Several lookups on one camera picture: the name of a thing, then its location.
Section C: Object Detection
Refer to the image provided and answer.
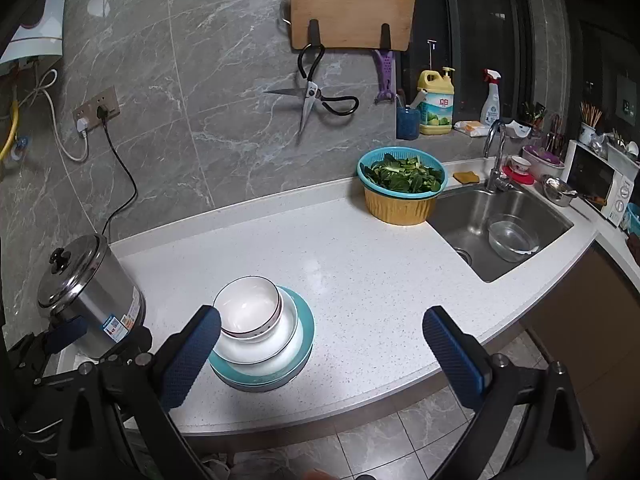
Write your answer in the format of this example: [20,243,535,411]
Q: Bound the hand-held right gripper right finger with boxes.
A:
[422,305,586,480]

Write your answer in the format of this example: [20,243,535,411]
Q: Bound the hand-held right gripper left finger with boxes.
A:
[57,305,222,480]

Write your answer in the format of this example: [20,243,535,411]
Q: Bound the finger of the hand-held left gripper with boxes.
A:
[97,326,152,367]
[45,316,89,357]

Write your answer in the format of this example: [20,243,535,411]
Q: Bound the small white bowl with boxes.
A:
[213,276,282,337]

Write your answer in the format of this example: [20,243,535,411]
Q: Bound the large white bowl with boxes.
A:
[214,284,302,367]

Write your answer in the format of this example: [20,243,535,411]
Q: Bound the stainless steel electric pot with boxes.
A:
[37,233,147,359]

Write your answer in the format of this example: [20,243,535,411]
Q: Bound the glass bowl in sink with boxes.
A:
[487,214,542,263]

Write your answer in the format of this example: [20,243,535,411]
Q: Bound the stainless steel sink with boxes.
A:
[427,187,575,283]

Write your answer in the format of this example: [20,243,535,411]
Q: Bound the yellow plastic basin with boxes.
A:
[363,185,438,226]

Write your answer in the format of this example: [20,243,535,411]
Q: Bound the chrome faucet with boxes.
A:
[482,120,516,193]

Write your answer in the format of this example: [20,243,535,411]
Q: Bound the green leafy vegetables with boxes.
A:
[364,156,443,193]

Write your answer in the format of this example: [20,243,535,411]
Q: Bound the red round mat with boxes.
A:
[502,165,533,186]

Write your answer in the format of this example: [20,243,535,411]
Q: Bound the small steel pot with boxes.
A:
[541,175,593,208]

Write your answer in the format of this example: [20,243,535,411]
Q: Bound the blue plastic colander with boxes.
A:
[357,147,447,196]

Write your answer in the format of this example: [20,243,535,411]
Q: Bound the white toaster oven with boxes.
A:
[565,140,640,228]

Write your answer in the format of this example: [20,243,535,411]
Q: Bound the blue utensil cup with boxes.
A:
[396,105,422,141]

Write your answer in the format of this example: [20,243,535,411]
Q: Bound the yellow detergent bottle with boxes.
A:
[417,66,456,136]

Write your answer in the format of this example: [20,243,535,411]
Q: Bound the white spray bottle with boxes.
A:
[480,69,502,127]

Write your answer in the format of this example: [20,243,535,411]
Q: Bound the chopstick holder with chopsticks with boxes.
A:
[579,101,603,146]

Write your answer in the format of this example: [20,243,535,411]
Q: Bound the purple peeler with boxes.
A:
[372,50,397,106]

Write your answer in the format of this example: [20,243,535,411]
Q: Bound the white water heater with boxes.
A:
[0,0,73,66]

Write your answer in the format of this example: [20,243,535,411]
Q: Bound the wooden cutting board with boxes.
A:
[280,0,417,52]

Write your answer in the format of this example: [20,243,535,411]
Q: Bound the black power cable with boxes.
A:
[97,105,138,236]

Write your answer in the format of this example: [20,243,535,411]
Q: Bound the white power cable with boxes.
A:
[35,69,91,162]

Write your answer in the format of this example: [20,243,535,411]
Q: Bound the yellow gas hose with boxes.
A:
[0,99,21,167]

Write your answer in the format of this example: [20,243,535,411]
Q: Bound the wall power outlet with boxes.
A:
[72,86,121,121]

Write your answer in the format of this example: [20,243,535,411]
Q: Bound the black handled kitchen scissors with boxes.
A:
[264,44,360,135]

